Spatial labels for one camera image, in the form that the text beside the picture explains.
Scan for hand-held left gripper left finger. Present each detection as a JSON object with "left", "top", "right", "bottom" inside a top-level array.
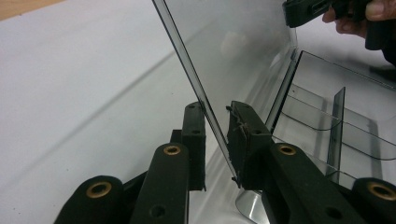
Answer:
[{"left": 181, "top": 102, "right": 207, "bottom": 191}]

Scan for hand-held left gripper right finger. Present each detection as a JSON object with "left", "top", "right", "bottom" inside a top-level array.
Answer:
[{"left": 227, "top": 101, "right": 275, "bottom": 190}]

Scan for clear grey compartment box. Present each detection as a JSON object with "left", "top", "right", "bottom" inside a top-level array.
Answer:
[{"left": 151, "top": 0, "right": 396, "bottom": 224}]

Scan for white table mat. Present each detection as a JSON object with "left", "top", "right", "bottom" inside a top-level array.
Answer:
[{"left": 0, "top": 0, "right": 396, "bottom": 224}]

